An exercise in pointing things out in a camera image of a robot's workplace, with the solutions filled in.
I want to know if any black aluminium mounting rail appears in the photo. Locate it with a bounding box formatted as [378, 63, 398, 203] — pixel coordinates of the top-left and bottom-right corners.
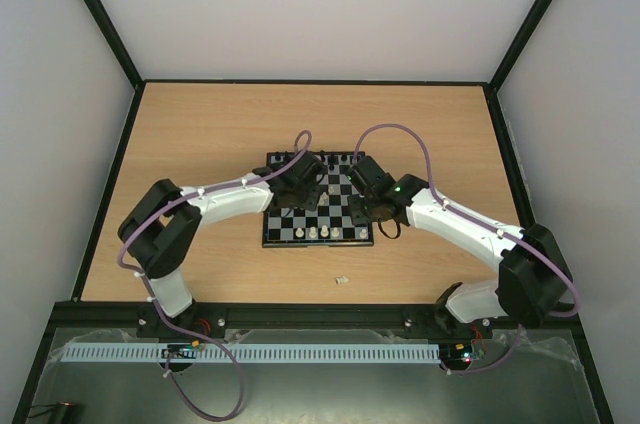
[49, 300, 581, 340]

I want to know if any black enclosure frame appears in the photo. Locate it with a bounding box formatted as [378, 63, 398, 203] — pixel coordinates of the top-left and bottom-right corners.
[9, 0, 616, 424]

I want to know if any pile of white chess pieces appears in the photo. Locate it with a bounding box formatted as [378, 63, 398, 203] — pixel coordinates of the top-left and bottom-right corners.
[318, 185, 335, 206]

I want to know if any black cylinder on lower shelf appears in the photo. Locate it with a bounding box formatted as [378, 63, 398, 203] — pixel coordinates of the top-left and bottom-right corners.
[47, 402, 78, 424]

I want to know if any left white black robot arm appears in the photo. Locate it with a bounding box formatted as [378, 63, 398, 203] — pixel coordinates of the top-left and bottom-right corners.
[117, 151, 326, 318]

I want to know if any folding black white chessboard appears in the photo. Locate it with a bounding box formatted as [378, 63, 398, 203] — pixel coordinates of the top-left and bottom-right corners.
[262, 151, 374, 248]

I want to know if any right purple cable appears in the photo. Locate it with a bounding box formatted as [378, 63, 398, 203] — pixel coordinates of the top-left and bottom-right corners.
[353, 122, 582, 376]

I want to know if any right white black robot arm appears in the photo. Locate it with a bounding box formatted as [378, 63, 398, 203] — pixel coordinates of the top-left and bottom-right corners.
[346, 156, 571, 336]

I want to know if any light blue slotted cable duct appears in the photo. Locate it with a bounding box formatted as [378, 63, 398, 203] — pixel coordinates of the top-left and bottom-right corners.
[61, 343, 440, 364]

